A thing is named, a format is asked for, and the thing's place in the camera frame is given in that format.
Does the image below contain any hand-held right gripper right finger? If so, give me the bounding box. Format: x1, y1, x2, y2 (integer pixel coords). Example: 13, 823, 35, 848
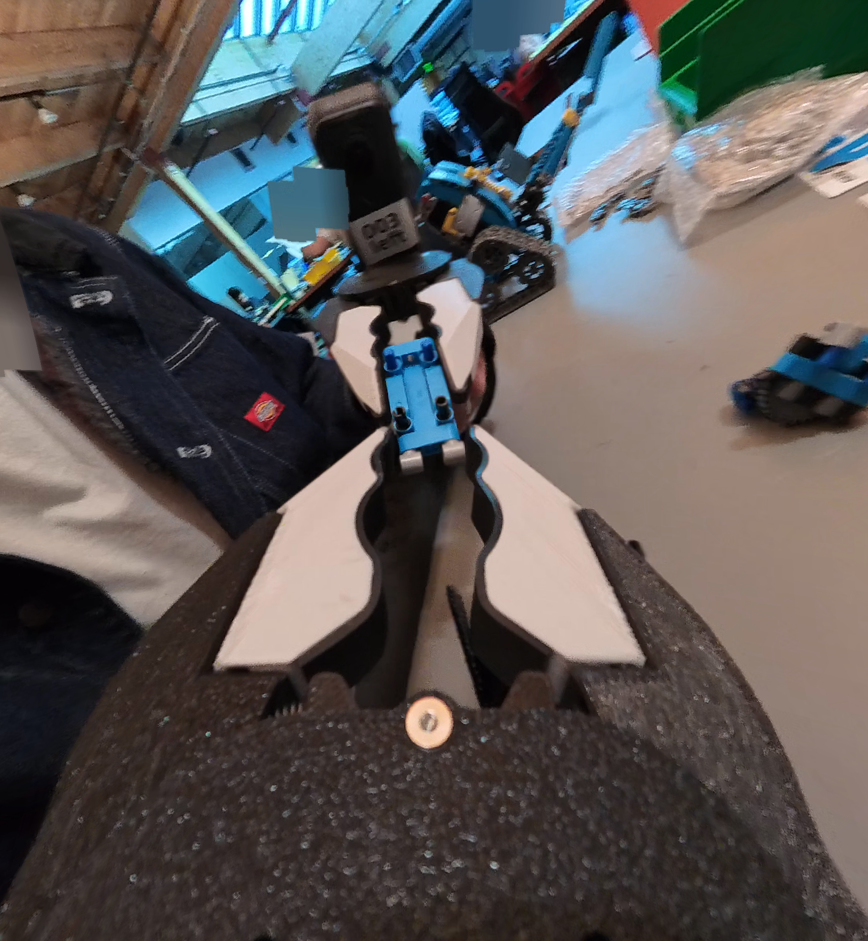
465, 426, 648, 708

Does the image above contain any clear bag of parts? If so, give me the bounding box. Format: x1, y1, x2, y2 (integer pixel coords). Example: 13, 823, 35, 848
658, 70, 857, 244
555, 125, 672, 225

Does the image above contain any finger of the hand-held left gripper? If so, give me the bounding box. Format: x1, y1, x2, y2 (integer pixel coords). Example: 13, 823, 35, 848
329, 303, 392, 425
415, 278, 486, 416

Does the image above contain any blue beam brick assembly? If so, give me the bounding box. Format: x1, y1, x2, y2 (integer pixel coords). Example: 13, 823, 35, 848
383, 340, 468, 457

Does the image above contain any person's white shirt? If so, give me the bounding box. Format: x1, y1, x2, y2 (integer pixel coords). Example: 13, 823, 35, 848
0, 371, 231, 626

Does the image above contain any blue sticker sheet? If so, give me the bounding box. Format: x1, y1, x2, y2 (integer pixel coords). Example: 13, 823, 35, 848
801, 110, 868, 199

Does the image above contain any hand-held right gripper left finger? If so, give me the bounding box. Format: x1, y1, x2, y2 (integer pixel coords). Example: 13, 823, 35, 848
214, 428, 406, 691

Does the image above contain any black track link chain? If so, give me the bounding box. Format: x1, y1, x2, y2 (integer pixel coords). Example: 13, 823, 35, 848
588, 187, 657, 223

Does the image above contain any green plastic bin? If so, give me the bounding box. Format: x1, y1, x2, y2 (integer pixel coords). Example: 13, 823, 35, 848
658, 0, 868, 127

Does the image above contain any yellow plastic bin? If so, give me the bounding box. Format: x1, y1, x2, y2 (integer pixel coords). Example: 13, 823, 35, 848
303, 248, 353, 285

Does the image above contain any grey desk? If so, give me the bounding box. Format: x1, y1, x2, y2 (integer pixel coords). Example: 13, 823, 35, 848
375, 44, 868, 920

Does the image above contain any small black blue gear assembly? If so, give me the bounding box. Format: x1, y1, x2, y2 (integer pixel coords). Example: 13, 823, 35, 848
728, 322, 868, 429

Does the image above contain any blue tracked toy vehicle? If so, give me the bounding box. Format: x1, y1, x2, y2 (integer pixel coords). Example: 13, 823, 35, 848
415, 15, 619, 321

